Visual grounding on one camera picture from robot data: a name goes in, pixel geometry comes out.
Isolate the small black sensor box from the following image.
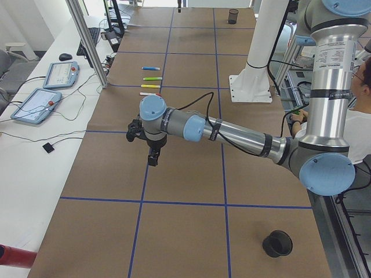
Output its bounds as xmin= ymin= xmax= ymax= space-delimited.
xmin=42 ymin=142 xmax=54 ymax=153

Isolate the far blue teach pendant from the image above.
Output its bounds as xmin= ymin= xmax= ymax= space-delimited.
xmin=43 ymin=61 xmax=79 ymax=89

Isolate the white camera pole stand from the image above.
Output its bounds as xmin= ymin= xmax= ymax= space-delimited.
xmin=229 ymin=0 xmax=289 ymax=103

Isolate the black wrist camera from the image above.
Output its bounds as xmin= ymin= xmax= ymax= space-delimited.
xmin=126 ymin=118 xmax=147 ymax=142

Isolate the blue marker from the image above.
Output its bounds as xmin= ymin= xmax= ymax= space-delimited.
xmin=141 ymin=67 xmax=161 ymax=71

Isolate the near blue teach pendant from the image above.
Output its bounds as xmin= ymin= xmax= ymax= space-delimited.
xmin=10 ymin=88 xmax=62 ymax=125

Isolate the black computer mouse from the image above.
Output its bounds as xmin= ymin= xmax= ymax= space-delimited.
xmin=59 ymin=53 xmax=72 ymax=61

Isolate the brown paper table mat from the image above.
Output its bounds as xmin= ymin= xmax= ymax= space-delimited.
xmin=30 ymin=8 xmax=331 ymax=277

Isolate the seated person in white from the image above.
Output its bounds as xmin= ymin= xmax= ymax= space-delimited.
xmin=290 ymin=56 xmax=371 ymax=166

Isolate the black solid cup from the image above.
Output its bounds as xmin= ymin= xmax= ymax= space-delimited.
xmin=262 ymin=230 xmax=293 ymax=258

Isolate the red thermos bottle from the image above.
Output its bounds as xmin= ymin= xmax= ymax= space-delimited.
xmin=1 ymin=245 xmax=37 ymax=269

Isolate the aluminium frame post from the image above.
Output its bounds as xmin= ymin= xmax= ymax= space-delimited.
xmin=66 ymin=0 xmax=108 ymax=89

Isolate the black keyboard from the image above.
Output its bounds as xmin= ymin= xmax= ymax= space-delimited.
xmin=76 ymin=27 xmax=101 ymax=57

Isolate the blue teach pendant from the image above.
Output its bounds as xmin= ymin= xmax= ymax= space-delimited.
xmin=10 ymin=88 xmax=62 ymax=125
xmin=43 ymin=61 xmax=79 ymax=89

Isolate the yellow marker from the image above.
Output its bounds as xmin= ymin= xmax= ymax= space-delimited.
xmin=141 ymin=84 xmax=161 ymax=89

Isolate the red capped white marker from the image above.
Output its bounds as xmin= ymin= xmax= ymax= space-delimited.
xmin=139 ymin=92 xmax=161 ymax=97

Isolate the green marker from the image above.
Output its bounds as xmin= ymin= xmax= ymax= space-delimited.
xmin=143 ymin=77 xmax=163 ymax=81

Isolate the black mesh pen cup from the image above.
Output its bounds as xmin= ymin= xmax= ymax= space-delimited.
xmin=228 ymin=9 xmax=239 ymax=24

